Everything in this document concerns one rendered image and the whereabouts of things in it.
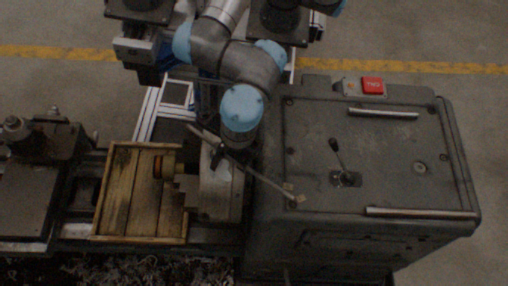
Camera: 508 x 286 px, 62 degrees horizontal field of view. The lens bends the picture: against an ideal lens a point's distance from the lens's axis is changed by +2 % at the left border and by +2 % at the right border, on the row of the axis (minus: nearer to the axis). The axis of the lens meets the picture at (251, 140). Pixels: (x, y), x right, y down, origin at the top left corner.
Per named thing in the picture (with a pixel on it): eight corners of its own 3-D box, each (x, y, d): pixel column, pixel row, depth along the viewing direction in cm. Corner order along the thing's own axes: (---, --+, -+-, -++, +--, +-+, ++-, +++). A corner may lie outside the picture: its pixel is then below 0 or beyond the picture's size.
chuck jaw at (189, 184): (212, 174, 123) (209, 211, 116) (211, 182, 127) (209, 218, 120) (174, 172, 122) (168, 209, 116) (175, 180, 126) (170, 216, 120)
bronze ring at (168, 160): (186, 147, 125) (155, 146, 124) (182, 175, 120) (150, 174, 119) (187, 161, 133) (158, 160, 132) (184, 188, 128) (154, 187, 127)
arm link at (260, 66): (239, 24, 80) (214, 69, 76) (292, 45, 78) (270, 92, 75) (239, 48, 87) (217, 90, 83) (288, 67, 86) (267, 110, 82)
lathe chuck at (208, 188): (232, 139, 147) (236, 103, 118) (227, 228, 137) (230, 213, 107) (207, 138, 147) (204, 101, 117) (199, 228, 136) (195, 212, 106)
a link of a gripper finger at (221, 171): (221, 195, 100) (235, 171, 95) (202, 181, 101) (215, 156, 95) (227, 188, 103) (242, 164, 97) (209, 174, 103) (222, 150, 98)
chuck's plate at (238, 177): (242, 140, 147) (248, 104, 118) (237, 229, 137) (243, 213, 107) (232, 139, 147) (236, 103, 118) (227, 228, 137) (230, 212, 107)
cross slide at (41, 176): (78, 122, 149) (74, 115, 145) (44, 241, 127) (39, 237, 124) (28, 119, 148) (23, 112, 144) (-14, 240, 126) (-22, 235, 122)
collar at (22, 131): (36, 119, 126) (32, 113, 123) (28, 141, 122) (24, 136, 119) (7, 117, 125) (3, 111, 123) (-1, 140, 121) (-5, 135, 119)
